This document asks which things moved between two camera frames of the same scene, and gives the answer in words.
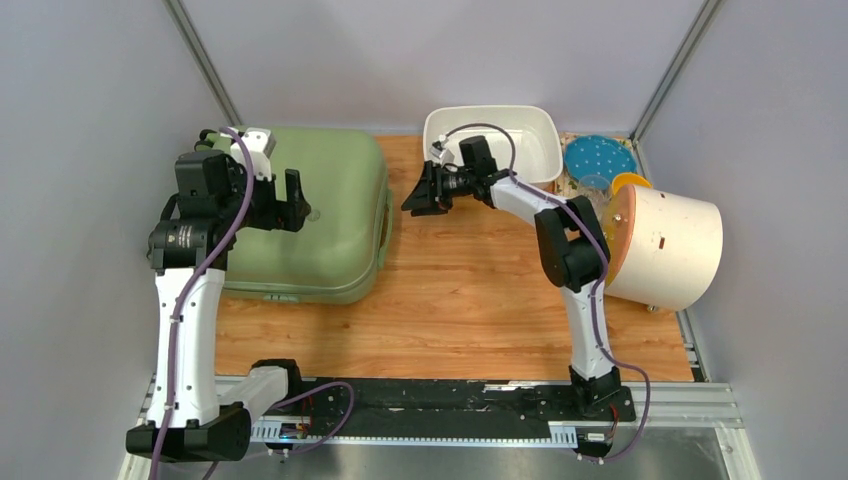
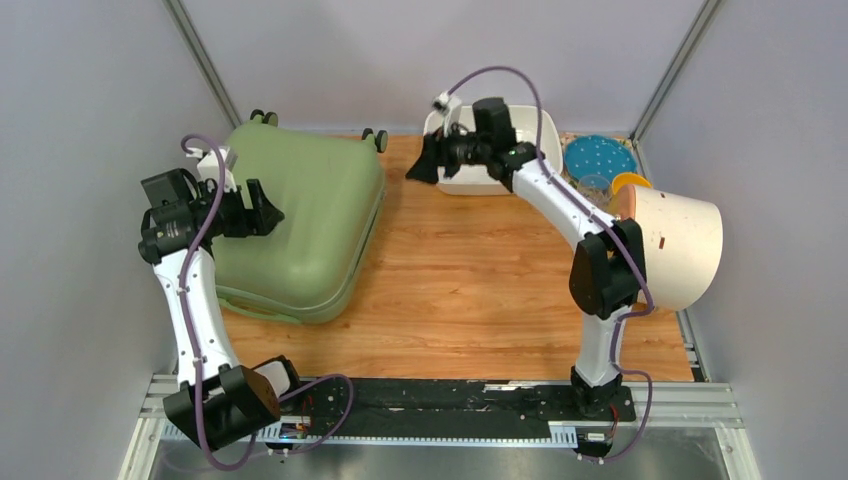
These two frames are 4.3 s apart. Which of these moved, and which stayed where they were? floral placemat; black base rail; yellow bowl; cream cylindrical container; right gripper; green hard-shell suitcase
Moved: right gripper; green hard-shell suitcase
Stayed: cream cylindrical container; floral placemat; black base rail; yellow bowl
